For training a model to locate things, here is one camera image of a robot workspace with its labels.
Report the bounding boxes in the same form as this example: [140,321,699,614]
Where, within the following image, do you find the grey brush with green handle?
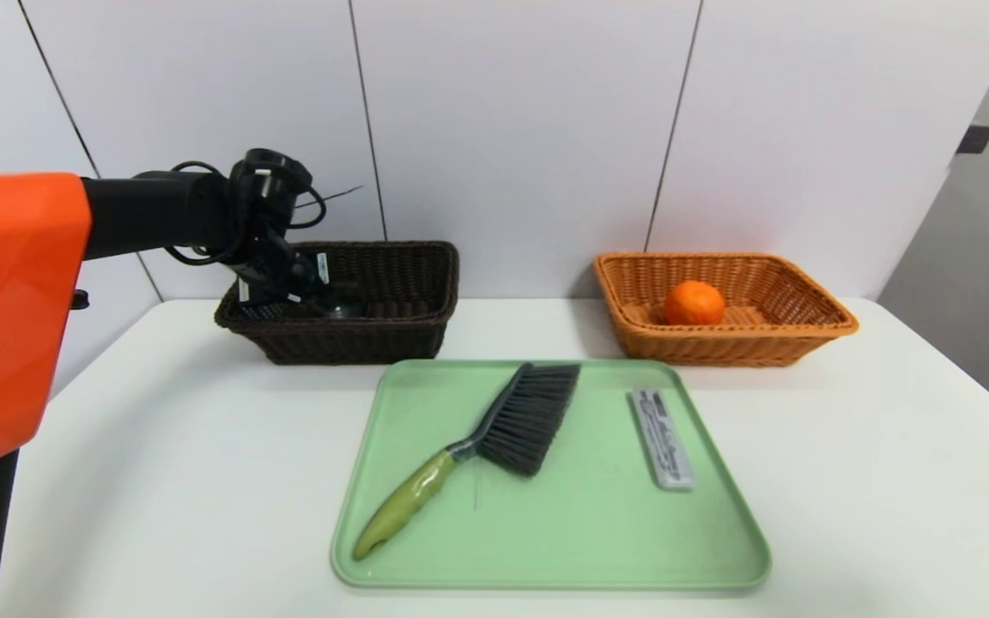
[352,362,582,561]

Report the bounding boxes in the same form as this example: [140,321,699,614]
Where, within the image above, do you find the orange fruit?
[664,280,727,327]

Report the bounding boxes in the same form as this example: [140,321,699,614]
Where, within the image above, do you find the dark brown wicker basket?
[215,240,461,365]

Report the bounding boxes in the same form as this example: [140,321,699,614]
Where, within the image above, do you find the orange wicker basket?
[593,251,860,368]

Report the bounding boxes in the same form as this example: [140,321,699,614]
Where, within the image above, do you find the grey white printed eraser bar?
[629,388,696,492]

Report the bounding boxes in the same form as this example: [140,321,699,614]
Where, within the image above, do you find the light green plastic tray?
[331,359,772,591]

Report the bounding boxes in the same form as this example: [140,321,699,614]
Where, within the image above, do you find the left wrist camera unit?
[233,148,315,226]

